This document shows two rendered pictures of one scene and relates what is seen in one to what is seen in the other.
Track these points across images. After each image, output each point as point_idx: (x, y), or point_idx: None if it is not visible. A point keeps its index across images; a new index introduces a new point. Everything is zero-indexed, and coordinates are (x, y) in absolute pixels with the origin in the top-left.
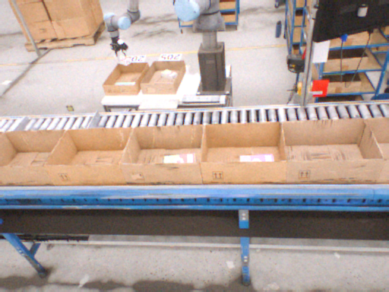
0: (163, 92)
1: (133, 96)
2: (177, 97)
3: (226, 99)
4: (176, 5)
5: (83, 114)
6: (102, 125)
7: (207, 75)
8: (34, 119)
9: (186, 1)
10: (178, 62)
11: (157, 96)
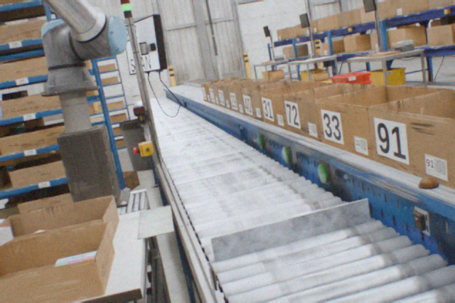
0: (115, 223)
1: (120, 254)
2: (132, 215)
3: None
4: (114, 27)
5: (207, 289)
6: None
7: (111, 168)
8: None
9: (121, 20)
10: (6, 225)
11: (122, 232)
